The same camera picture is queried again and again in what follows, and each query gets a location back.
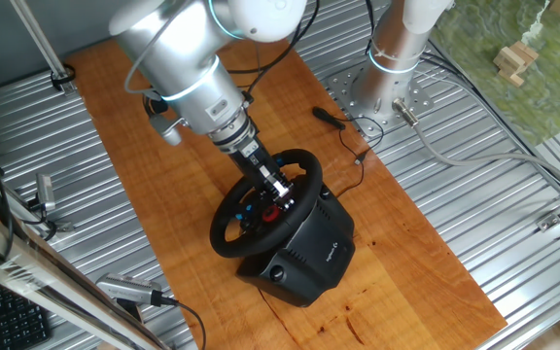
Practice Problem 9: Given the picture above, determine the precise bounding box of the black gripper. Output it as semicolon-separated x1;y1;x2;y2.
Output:
228;139;296;210

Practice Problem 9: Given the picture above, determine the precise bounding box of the black steering wheel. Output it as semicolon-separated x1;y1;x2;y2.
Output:
209;148;324;260

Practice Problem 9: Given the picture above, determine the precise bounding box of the black wheel base housing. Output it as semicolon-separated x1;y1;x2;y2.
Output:
234;182;357;308

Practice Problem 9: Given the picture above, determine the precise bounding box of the silver robot mounting plate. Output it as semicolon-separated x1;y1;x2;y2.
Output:
326;62;435;142

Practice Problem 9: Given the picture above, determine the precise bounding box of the grey conduit with connector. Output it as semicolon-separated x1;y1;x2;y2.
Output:
391;96;560;195

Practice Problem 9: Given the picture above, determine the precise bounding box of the wooden board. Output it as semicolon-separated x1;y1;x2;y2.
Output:
65;17;508;350

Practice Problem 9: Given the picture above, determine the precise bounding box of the small wooden block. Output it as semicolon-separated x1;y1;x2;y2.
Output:
497;67;525;88
510;41;540;62
492;47;524;72

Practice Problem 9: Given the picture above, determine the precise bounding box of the green textured mat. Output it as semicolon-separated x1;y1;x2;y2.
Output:
428;0;560;147

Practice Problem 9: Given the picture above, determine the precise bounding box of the black keyboard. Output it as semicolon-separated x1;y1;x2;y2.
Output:
0;279;52;350

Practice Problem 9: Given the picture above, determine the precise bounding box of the black USB cable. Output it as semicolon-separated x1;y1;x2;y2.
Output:
312;105;387;199

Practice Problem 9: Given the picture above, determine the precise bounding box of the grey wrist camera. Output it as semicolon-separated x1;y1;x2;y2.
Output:
148;112;187;147

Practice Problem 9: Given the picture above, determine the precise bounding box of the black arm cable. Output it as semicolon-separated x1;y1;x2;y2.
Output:
142;0;321;147

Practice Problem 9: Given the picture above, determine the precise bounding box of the black camera cable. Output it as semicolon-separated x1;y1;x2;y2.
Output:
156;294;208;350

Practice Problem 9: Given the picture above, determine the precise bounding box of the grey ribbed camera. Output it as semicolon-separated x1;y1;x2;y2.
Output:
95;273;164;307

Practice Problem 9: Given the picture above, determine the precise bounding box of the black base cable bundle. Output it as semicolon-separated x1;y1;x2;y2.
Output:
420;41;560;198

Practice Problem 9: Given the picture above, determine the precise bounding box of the black cable tie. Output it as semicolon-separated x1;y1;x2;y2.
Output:
50;63;77;91

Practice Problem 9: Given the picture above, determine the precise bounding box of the aluminium frame beam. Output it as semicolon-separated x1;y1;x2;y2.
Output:
0;201;169;350

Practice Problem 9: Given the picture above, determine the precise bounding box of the aluminium frame pole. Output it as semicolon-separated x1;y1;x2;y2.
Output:
10;0;78;96

